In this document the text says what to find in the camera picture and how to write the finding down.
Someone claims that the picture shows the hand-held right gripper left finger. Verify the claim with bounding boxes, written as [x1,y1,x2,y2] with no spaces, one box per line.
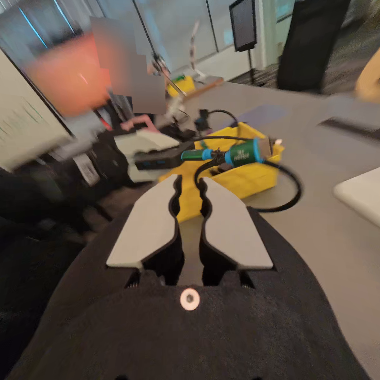
[106,174,184,286]

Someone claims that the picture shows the white rounded slab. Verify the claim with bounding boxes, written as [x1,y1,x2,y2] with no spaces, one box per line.
[332,169,380,227]

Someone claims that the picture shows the small yellow plastic bin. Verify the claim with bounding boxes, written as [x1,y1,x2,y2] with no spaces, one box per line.
[166,76,196,97]

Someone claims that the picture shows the black cable blue connector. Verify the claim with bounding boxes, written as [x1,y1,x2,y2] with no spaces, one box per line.
[194,109,239,132]

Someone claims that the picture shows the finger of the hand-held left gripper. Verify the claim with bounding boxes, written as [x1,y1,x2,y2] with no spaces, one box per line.
[114,130,181,154]
[127,153,167,183]

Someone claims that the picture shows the wooden chair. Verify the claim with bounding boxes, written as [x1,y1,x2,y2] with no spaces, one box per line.
[355,55,380,103]

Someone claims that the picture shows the black usb cable green plugs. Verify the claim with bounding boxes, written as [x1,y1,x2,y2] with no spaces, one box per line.
[180,135,303,213]

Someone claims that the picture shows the black usb hub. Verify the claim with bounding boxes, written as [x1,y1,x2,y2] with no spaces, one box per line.
[134,142,195,171]

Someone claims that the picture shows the whiteboard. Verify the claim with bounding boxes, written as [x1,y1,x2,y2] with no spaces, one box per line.
[0,49,73,173]

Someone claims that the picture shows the black standing panel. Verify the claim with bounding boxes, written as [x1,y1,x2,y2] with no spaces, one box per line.
[277,0,352,94]

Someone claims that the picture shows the thin black pole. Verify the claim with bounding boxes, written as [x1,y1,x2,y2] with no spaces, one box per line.
[133,0,188,96]

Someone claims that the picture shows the monitor on stand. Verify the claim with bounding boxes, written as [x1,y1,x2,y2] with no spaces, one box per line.
[229,0,258,85]

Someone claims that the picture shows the large yellow plastic bin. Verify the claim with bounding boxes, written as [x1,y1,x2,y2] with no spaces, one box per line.
[159,122,285,223]

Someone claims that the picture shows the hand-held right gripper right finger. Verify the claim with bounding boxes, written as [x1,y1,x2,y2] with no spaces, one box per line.
[198,177,274,286]

